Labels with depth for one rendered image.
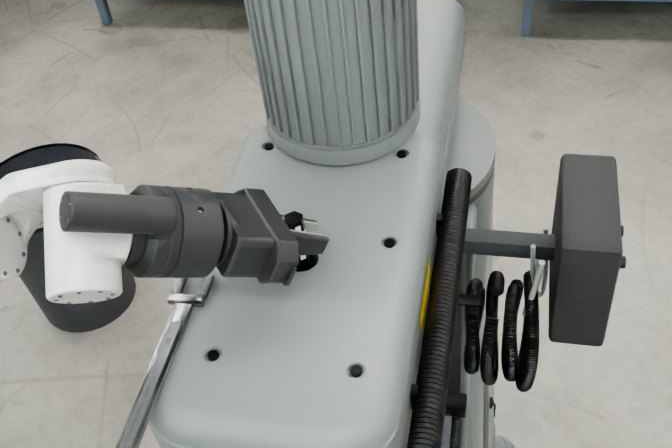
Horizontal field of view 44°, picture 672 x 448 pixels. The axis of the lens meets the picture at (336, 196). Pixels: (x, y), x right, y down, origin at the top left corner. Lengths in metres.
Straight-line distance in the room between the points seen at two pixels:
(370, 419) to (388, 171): 0.34
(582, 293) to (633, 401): 1.92
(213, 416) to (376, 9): 0.45
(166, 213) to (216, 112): 3.62
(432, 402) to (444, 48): 0.74
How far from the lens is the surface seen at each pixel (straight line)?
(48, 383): 3.39
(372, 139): 0.99
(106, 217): 0.72
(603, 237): 1.16
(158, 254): 0.77
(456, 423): 1.13
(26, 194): 0.79
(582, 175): 1.25
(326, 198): 0.97
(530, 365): 1.32
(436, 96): 1.34
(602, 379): 3.14
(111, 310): 3.43
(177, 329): 0.86
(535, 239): 1.27
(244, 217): 0.83
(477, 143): 1.55
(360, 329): 0.84
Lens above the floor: 2.55
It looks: 43 degrees down
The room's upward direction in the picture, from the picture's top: 7 degrees counter-clockwise
